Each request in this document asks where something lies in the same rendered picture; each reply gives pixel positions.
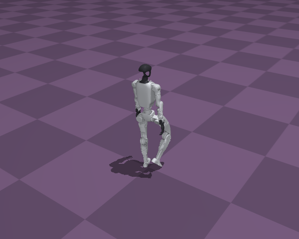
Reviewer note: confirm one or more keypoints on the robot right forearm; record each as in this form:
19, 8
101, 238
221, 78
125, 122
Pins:
160, 112

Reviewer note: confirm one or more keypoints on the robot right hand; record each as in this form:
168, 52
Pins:
162, 126

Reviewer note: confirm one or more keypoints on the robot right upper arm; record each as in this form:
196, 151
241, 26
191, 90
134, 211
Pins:
156, 88

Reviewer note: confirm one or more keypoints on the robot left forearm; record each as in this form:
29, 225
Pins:
137, 105

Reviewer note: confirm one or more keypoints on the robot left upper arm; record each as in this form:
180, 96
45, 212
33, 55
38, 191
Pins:
134, 88

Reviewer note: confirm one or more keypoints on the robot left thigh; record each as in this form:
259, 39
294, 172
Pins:
143, 128

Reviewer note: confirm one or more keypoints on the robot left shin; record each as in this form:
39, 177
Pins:
144, 149

